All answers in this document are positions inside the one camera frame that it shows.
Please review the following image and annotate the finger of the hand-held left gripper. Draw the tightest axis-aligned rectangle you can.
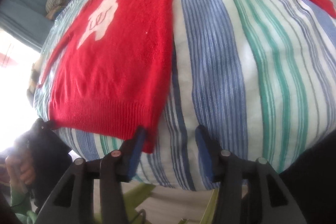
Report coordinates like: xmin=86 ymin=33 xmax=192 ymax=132
xmin=35 ymin=118 xmax=58 ymax=132

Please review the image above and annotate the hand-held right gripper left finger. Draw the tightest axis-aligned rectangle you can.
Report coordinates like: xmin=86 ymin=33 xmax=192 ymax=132
xmin=35 ymin=127 xmax=146 ymax=224

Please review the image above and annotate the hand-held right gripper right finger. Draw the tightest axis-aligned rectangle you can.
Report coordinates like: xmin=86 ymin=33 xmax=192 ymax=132
xmin=195 ymin=125 xmax=308 ymax=224

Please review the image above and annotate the red knit sweater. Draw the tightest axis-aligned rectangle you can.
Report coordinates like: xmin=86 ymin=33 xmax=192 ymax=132
xmin=37 ymin=0 xmax=336 ymax=154

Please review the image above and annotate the person's left hand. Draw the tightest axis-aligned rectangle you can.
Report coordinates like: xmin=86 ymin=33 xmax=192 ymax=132
xmin=5 ymin=152 xmax=36 ymax=186

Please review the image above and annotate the green cloth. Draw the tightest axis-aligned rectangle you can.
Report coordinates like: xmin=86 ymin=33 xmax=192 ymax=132
xmin=115 ymin=182 xmax=158 ymax=224

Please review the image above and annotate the brown blurry object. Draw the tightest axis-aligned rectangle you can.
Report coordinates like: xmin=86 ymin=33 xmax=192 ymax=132
xmin=26 ymin=61 xmax=44 ymax=107

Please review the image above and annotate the striped bed blanket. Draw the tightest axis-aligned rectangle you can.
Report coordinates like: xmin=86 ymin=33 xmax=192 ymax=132
xmin=33 ymin=0 xmax=336 ymax=191

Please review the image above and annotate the person's dark clothing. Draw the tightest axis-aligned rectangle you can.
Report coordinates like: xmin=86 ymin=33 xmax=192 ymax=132
xmin=278 ymin=130 xmax=336 ymax=224

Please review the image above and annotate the blue curtain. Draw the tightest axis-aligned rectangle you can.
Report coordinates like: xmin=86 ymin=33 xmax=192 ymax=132
xmin=0 ymin=0 xmax=56 ymax=50

